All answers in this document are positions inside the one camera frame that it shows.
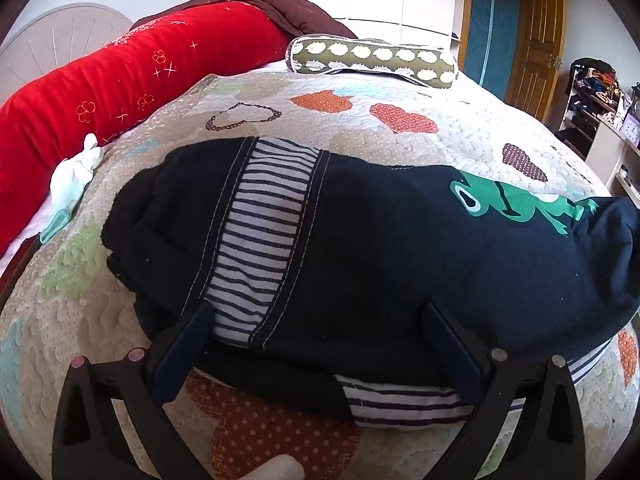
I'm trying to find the teal curtain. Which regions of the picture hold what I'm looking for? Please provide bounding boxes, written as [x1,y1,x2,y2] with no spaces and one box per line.
[462,0,521,106]

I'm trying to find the white object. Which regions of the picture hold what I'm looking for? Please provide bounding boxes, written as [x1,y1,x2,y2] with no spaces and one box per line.
[247,454,306,480]

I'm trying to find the navy pants with striped panel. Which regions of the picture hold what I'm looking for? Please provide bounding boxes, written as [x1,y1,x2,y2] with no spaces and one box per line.
[102,136,640,431]

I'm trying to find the white plush cloth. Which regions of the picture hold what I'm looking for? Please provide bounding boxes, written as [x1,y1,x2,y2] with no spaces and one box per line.
[49,133,105,211]

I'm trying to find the pile of clothes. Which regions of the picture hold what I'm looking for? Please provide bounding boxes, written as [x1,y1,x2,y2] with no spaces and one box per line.
[570,58,633,106]

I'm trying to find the teal cloth piece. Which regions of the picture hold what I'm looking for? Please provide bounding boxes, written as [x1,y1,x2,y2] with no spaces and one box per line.
[39,208,71,245]

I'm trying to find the heart patterned quilt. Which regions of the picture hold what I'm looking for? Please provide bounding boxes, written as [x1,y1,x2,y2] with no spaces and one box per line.
[0,67,640,480]

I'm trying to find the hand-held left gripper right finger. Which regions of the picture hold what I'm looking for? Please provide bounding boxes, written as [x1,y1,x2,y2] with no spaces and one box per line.
[422,302,586,480]

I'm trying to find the wooden door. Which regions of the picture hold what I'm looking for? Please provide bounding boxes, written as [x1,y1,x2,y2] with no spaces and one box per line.
[505,0,568,121]

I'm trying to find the red bolster pillow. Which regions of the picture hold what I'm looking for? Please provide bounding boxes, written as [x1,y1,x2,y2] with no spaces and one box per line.
[0,1,291,256]

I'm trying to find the white shelf unit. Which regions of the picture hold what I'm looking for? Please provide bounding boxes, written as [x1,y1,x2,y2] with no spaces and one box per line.
[555,57,640,196]

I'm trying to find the olive patterned bolster pillow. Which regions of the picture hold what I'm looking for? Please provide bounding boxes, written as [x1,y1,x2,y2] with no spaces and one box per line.
[285,34,460,92]

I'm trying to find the beige headboard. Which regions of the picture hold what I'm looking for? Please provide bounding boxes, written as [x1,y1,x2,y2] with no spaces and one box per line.
[0,2,133,106]

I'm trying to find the brown blanket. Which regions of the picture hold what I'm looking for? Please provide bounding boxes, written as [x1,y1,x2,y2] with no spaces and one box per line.
[131,0,358,41]

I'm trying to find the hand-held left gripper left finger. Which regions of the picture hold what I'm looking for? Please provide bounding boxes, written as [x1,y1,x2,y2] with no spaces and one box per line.
[52,301,216,480]

